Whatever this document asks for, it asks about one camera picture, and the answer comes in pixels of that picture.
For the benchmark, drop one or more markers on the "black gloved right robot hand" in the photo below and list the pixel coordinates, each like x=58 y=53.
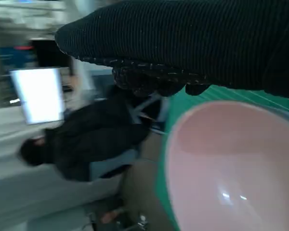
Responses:
x=183 y=38

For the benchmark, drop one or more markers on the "pink bowl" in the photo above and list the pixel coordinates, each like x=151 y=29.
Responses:
x=231 y=163

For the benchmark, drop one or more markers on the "green cutting mat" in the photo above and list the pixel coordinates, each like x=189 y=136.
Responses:
x=178 y=108

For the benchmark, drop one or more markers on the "person in black clothing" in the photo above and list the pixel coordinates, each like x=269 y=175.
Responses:
x=86 y=134

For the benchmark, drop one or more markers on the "monitor with white screen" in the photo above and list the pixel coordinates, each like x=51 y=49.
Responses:
x=38 y=96

